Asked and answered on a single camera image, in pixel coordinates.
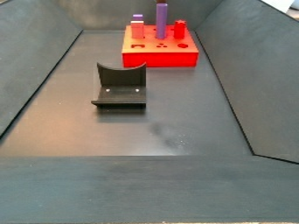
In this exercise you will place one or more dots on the dark brown oval cylinder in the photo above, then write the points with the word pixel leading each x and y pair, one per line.
pixel 162 1

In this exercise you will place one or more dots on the black curved cradle fixture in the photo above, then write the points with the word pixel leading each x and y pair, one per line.
pixel 122 86

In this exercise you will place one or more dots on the red peg board base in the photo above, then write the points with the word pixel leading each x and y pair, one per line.
pixel 169 52

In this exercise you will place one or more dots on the red star peg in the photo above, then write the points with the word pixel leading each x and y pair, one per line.
pixel 179 27

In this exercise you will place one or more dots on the red rectangular peg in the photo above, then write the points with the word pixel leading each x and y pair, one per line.
pixel 138 29

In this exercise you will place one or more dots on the purple square peg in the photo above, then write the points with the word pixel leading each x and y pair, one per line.
pixel 138 17

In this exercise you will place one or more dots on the tall purple cylinder peg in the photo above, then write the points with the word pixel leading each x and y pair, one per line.
pixel 161 22

